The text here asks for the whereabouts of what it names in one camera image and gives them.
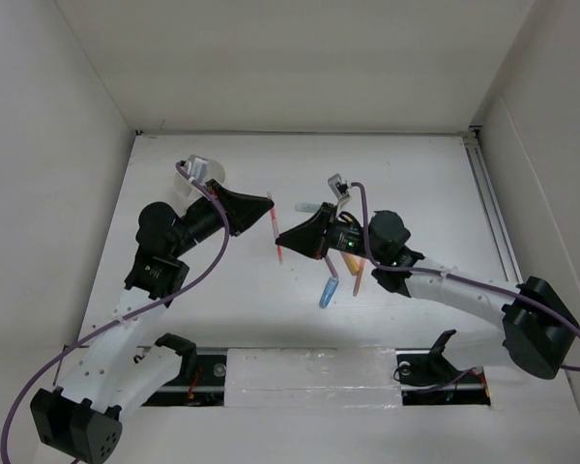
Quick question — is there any red thin pen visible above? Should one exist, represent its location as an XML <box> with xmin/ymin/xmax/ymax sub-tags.
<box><xmin>267</xmin><ymin>191</ymin><xmax>283</xmax><ymax>265</ymax></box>

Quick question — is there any aluminium rail right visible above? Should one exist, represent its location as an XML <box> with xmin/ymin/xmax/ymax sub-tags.
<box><xmin>461</xmin><ymin>126</ymin><xmax>523</xmax><ymax>282</ymax></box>

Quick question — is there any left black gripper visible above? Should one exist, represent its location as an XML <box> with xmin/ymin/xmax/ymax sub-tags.
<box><xmin>170</xmin><ymin>181</ymin><xmax>275</xmax><ymax>259</ymax></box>

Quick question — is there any orange highlighter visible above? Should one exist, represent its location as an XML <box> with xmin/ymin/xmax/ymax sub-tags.
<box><xmin>342</xmin><ymin>253</ymin><xmax>361</xmax><ymax>276</ymax></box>

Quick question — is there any aluminium rail front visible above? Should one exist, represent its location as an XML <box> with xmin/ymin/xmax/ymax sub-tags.
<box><xmin>146</xmin><ymin>350</ymin><xmax>491</xmax><ymax>407</ymax></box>

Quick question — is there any green highlighter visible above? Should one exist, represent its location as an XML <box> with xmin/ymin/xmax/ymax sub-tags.
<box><xmin>295</xmin><ymin>202</ymin><xmax>320</xmax><ymax>214</ymax></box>

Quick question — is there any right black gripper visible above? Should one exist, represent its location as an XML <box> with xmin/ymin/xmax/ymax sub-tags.
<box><xmin>276</xmin><ymin>200</ymin><xmax>385</xmax><ymax>262</ymax></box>

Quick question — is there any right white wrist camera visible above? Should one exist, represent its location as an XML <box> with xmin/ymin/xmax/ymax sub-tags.
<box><xmin>328</xmin><ymin>174</ymin><xmax>351</xmax><ymax>214</ymax></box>

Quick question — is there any blue capped marker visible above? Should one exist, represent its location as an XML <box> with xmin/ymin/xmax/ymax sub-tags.
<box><xmin>318</xmin><ymin>276</ymin><xmax>339</xmax><ymax>309</ymax></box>

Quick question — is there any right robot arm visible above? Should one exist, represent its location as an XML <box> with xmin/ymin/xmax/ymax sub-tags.
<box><xmin>275</xmin><ymin>203</ymin><xmax>579</xmax><ymax>379</ymax></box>

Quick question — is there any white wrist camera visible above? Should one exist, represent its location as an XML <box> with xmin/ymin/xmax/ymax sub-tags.
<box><xmin>186</xmin><ymin>155</ymin><xmax>212</xmax><ymax>183</ymax></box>
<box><xmin>328</xmin><ymin>174</ymin><xmax>351</xmax><ymax>214</ymax></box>

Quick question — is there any pink marker pen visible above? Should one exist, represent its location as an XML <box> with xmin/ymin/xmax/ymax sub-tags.
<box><xmin>324</xmin><ymin>256</ymin><xmax>339</xmax><ymax>278</ymax></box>

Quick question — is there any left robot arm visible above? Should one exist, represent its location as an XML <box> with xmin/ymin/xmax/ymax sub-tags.
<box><xmin>30</xmin><ymin>180</ymin><xmax>274</xmax><ymax>463</ymax></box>

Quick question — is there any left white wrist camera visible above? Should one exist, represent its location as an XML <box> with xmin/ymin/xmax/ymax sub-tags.
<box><xmin>186</xmin><ymin>155</ymin><xmax>212</xmax><ymax>183</ymax></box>

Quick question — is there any aluminium rail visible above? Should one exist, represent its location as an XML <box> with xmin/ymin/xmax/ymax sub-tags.
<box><xmin>461</xmin><ymin>126</ymin><xmax>523</xmax><ymax>282</ymax></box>
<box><xmin>146</xmin><ymin>350</ymin><xmax>491</xmax><ymax>407</ymax></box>

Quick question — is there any white round divided organizer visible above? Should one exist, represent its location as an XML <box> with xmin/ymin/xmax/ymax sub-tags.
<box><xmin>173</xmin><ymin>159</ymin><xmax>226</xmax><ymax>201</ymax></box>

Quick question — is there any orange thin pen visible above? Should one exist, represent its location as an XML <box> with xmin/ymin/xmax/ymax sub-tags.
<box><xmin>352</xmin><ymin>259</ymin><xmax>365</xmax><ymax>298</ymax></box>

